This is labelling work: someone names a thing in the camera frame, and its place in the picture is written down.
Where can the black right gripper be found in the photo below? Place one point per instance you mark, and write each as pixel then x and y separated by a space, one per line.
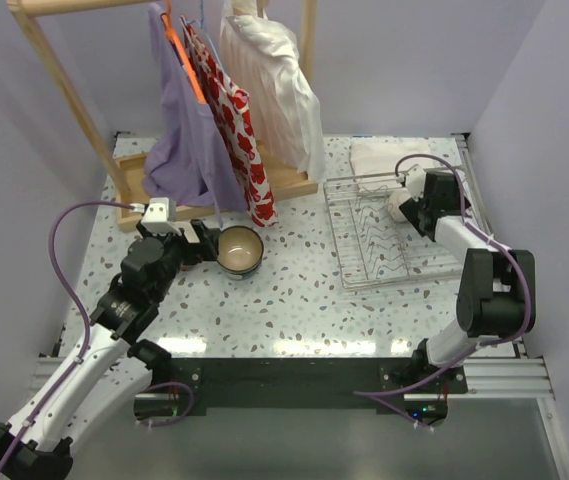
pixel 411 209

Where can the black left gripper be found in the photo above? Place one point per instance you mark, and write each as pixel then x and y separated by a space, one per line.
pixel 193 240

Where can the dark teal bowl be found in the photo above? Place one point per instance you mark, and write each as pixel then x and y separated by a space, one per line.
pixel 240 244

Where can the blue white dotted bowl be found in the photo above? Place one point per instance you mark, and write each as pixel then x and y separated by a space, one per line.
pixel 240 270

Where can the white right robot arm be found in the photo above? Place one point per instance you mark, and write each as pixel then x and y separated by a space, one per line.
pixel 496 298

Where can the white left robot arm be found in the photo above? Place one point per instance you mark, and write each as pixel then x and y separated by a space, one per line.
pixel 32 445

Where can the purple hanging garment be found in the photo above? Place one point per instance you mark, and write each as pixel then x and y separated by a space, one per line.
pixel 189 163

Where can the folded white cloth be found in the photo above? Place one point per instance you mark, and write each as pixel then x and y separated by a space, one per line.
pixel 380 157

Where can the red white floral garment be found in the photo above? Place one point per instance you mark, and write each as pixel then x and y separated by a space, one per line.
pixel 230 108

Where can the white pleated garment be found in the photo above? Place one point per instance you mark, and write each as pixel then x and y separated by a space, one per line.
pixel 260 56

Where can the orange clothes hanger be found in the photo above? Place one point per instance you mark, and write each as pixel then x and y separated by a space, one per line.
pixel 175 41

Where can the blue clothes hanger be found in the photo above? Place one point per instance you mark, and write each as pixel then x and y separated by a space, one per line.
pixel 202 25

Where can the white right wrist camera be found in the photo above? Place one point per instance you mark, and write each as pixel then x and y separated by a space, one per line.
pixel 413 183

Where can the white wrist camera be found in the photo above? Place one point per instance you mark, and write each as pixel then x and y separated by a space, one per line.
pixel 157 216
pixel 413 183

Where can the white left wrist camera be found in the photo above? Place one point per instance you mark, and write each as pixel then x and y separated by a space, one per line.
pixel 157 216

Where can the metal wire dish rack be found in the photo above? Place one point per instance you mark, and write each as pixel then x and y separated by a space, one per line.
pixel 373 249

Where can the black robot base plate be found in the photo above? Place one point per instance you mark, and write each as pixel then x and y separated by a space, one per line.
pixel 195 385

